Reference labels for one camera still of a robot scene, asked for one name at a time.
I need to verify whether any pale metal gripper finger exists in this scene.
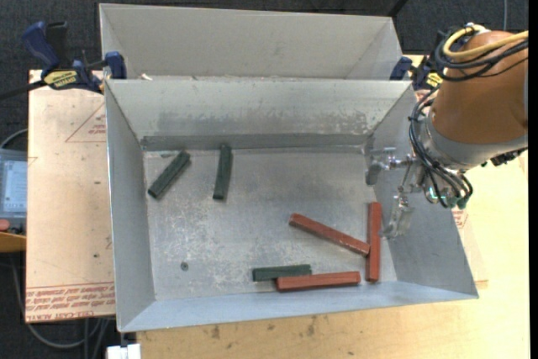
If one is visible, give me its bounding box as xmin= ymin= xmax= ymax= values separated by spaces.
xmin=379 ymin=194 xmax=416 ymax=240
xmin=364 ymin=145 xmax=399 ymax=186

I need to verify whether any red-brown flat block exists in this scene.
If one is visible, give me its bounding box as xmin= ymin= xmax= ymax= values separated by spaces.
xmin=364 ymin=201 xmax=383 ymax=283
xmin=275 ymin=271 xmax=362 ymax=293
xmin=287 ymin=213 xmax=372 ymax=256

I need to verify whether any grey metal bin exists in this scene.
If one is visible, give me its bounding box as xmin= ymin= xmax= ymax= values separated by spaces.
xmin=98 ymin=3 xmax=479 ymax=333

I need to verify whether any dark green flat block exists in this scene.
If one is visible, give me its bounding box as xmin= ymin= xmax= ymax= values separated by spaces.
xmin=251 ymin=263 xmax=313 ymax=282
xmin=146 ymin=150 xmax=193 ymax=201
xmin=212 ymin=143 xmax=234 ymax=202

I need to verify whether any brown cardboard board red print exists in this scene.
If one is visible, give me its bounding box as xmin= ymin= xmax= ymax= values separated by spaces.
xmin=24 ymin=69 xmax=491 ymax=325

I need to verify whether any black cylinder on white bracket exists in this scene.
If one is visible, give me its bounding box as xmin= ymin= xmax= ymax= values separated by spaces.
xmin=489 ymin=150 xmax=526 ymax=168

